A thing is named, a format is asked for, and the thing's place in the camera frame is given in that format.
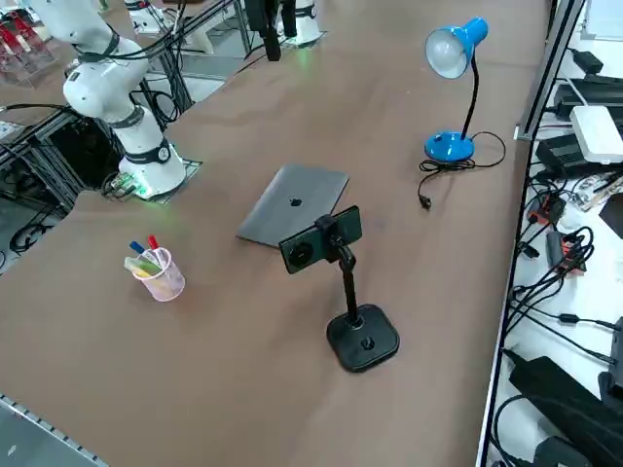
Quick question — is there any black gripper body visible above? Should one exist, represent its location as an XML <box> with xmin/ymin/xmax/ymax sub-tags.
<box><xmin>244</xmin><ymin>0</ymin><xmax>299</xmax><ymax>30</ymax></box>

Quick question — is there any dark smartphone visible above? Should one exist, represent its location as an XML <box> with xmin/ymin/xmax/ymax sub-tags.
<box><xmin>277</xmin><ymin>204</ymin><xmax>364</xmax><ymax>276</ymax></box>

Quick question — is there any black desktop phone stand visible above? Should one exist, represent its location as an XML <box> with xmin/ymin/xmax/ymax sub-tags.
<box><xmin>313</xmin><ymin>216</ymin><xmax>401</xmax><ymax>375</ymax></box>

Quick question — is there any grey laptop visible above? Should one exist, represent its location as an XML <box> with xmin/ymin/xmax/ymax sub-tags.
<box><xmin>236</xmin><ymin>163</ymin><xmax>351</xmax><ymax>254</ymax></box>

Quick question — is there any blue desk lamp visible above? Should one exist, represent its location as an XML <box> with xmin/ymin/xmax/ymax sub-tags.
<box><xmin>423</xmin><ymin>17</ymin><xmax>491</xmax><ymax>164</ymax></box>

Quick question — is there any clear acrylic shelf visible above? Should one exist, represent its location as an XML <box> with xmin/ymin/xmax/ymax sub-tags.
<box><xmin>0</xmin><ymin>9</ymin><xmax>64</xmax><ymax>89</ymax></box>

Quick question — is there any green highlighter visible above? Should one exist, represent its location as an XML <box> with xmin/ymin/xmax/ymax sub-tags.
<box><xmin>124</xmin><ymin>256</ymin><xmax>165</xmax><ymax>273</ymax></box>

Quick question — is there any pink mesh pen cup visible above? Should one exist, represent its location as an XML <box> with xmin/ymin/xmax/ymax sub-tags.
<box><xmin>130</xmin><ymin>246</ymin><xmax>187</xmax><ymax>303</ymax></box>

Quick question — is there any black power adapter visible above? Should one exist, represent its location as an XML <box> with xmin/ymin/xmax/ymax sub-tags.
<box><xmin>534</xmin><ymin>133</ymin><xmax>585</xmax><ymax>179</ymax></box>

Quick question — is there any white router box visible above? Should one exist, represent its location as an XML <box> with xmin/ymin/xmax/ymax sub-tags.
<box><xmin>568</xmin><ymin>105</ymin><xmax>623</xmax><ymax>166</ymax></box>

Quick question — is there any large black power brick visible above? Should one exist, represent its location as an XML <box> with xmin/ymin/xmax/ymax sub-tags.
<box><xmin>508</xmin><ymin>357</ymin><xmax>623</xmax><ymax>467</ymax></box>

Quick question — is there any black base cable bundle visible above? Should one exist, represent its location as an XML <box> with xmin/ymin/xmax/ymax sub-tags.
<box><xmin>99</xmin><ymin>169</ymin><xmax>147</xmax><ymax>199</ymax></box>

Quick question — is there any black lamp cable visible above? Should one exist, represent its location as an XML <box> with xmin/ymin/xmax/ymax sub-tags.
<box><xmin>418</xmin><ymin>129</ymin><xmax>507</xmax><ymax>211</ymax></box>

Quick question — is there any aluminium post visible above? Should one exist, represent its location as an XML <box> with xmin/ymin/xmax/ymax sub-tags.
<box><xmin>514</xmin><ymin>0</ymin><xmax>585</xmax><ymax>142</ymax></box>

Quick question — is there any aluminium table edge rail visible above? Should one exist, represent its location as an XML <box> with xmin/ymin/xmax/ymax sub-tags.
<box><xmin>475</xmin><ymin>138</ymin><xmax>534</xmax><ymax>467</ymax></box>

